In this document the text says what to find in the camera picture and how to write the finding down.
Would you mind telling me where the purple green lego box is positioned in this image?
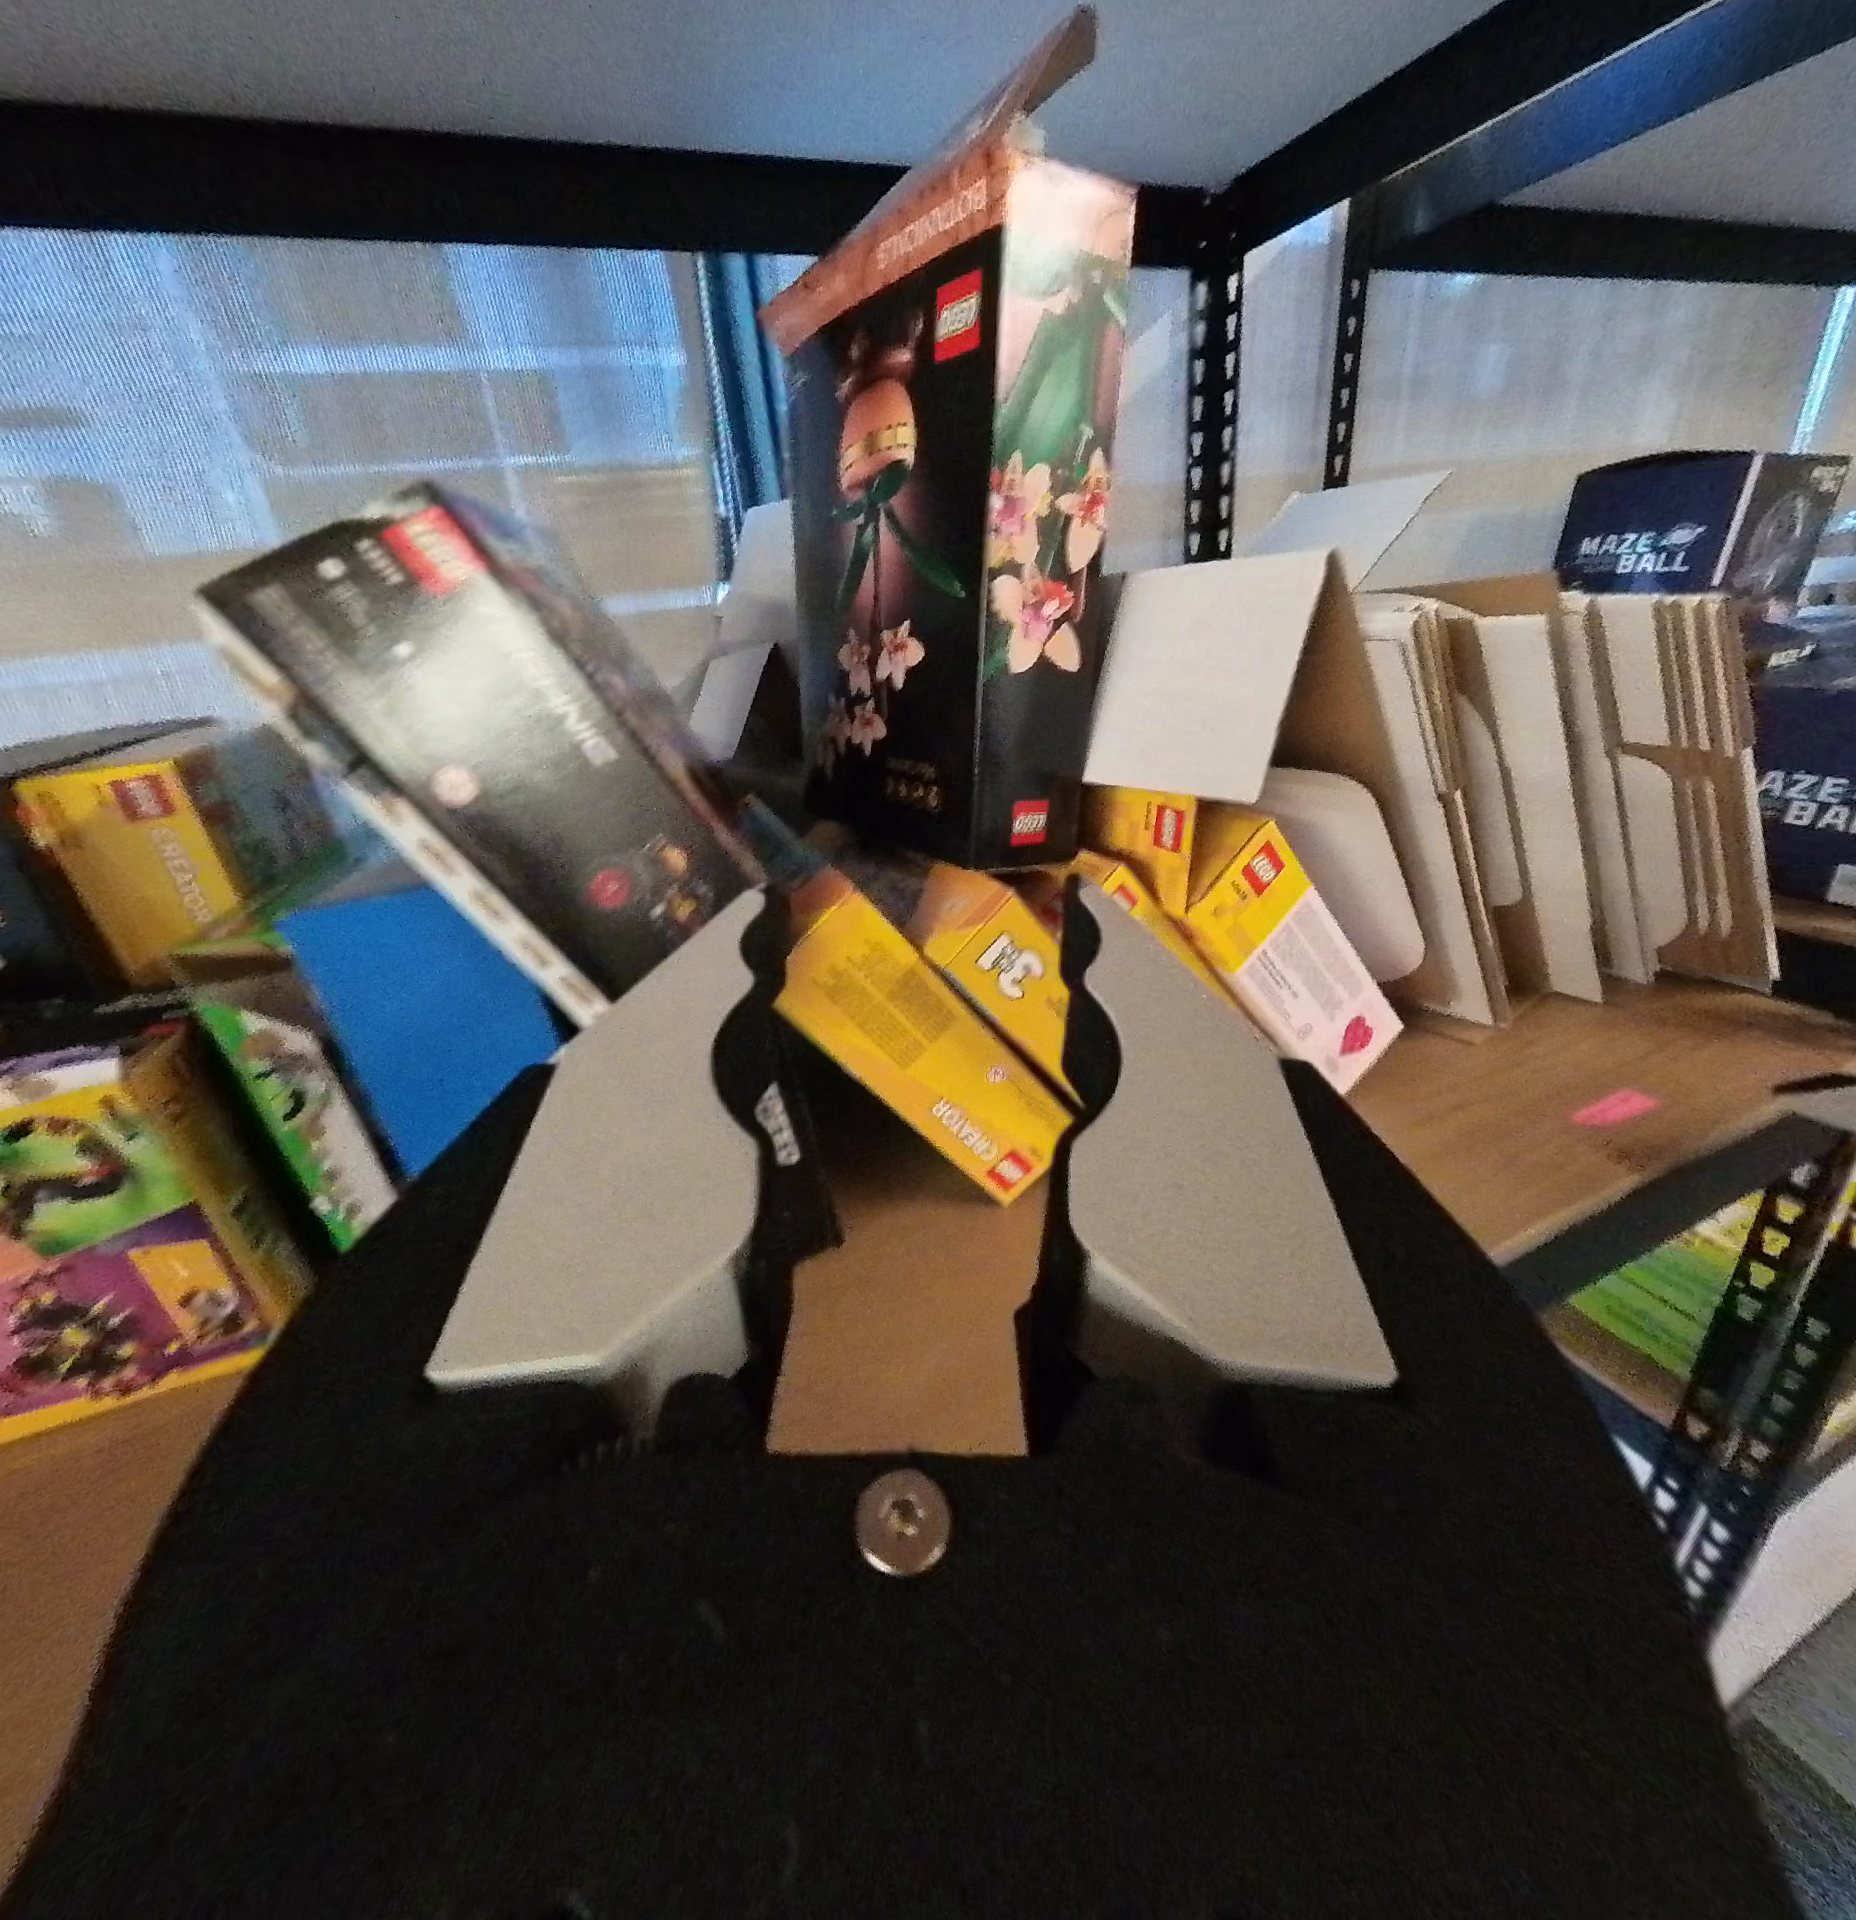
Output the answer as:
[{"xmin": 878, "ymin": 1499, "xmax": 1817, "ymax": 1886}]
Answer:
[{"xmin": 0, "ymin": 1034, "xmax": 317, "ymax": 1459}]

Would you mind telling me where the blue lego box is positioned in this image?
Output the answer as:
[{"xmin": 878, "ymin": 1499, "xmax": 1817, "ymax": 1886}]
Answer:
[{"xmin": 260, "ymin": 881, "xmax": 573, "ymax": 1190}]

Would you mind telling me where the black orchid lego box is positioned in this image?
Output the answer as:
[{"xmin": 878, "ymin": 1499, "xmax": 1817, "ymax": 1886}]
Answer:
[{"xmin": 757, "ymin": 3, "xmax": 1144, "ymax": 876}]

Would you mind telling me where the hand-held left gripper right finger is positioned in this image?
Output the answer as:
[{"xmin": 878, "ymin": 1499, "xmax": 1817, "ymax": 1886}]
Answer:
[{"xmin": 1021, "ymin": 874, "xmax": 1401, "ymax": 1445}]

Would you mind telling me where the white pink heart lego box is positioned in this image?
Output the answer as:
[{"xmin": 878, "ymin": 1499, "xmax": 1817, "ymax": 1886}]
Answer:
[{"xmin": 1186, "ymin": 815, "xmax": 1407, "ymax": 1098}]

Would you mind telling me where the white cardboard flap box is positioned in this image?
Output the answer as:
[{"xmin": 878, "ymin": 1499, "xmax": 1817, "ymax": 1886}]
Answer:
[{"xmin": 1083, "ymin": 467, "xmax": 1457, "ymax": 820}]

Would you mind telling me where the navy ball game box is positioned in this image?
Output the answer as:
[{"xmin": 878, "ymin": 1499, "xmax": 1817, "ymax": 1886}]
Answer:
[
  {"xmin": 1551, "ymin": 450, "xmax": 1853, "ymax": 606},
  {"xmin": 1750, "ymin": 660, "xmax": 1856, "ymax": 909}
]

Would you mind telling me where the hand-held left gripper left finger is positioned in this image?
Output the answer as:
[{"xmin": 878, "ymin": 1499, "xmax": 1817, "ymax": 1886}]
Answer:
[{"xmin": 421, "ymin": 884, "xmax": 849, "ymax": 1434}]

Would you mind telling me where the orange yellow lego box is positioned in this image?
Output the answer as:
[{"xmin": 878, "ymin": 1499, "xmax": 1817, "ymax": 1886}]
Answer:
[{"xmin": 928, "ymin": 865, "xmax": 1091, "ymax": 1086}]

